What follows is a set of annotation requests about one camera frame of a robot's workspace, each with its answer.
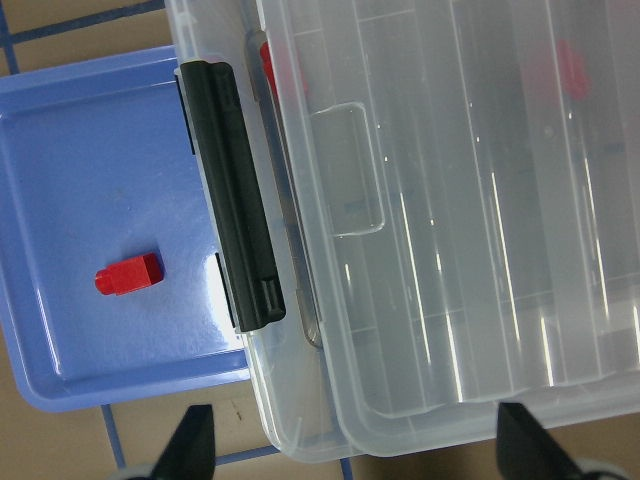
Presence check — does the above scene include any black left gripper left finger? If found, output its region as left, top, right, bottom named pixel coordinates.
left=117, top=404, right=216, bottom=480

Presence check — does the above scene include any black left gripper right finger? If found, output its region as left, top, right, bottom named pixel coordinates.
left=497, top=402, right=630, bottom=479

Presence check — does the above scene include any red block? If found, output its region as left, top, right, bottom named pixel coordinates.
left=259, top=41, right=309, bottom=104
left=94, top=253, right=164, bottom=296
left=556, top=40, right=590, bottom=101

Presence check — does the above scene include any clear ribbed box lid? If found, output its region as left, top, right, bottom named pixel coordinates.
left=257, top=1, right=639, bottom=456

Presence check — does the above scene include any blue plastic tray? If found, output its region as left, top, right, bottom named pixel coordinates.
left=1, top=46, right=249, bottom=412

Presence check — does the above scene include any clear plastic storage box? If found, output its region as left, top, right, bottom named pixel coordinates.
left=162, top=0, right=640, bottom=462

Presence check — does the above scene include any black box latch handle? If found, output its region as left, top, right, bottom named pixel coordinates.
left=179, top=60, right=286, bottom=333

